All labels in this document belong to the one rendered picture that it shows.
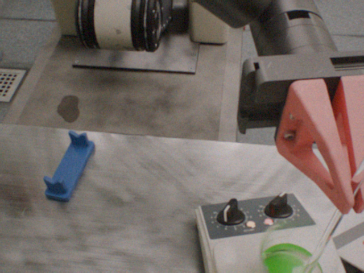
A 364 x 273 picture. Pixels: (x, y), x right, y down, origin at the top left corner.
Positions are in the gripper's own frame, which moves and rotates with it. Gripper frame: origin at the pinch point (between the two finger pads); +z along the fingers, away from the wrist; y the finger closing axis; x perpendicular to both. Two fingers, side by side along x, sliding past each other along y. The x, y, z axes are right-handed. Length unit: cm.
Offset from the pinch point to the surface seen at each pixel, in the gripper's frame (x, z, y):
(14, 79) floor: 102, -129, -80
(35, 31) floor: 101, -165, -76
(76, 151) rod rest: 25.1, -24.8, -24.2
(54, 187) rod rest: 24.2, -18.2, -26.1
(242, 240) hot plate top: 17.2, -5.6, -4.0
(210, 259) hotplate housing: 19.5, -5.0, -7.2
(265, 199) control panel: 22.6, -13.2, 0.6
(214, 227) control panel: 20.5, -9.0, -6.2
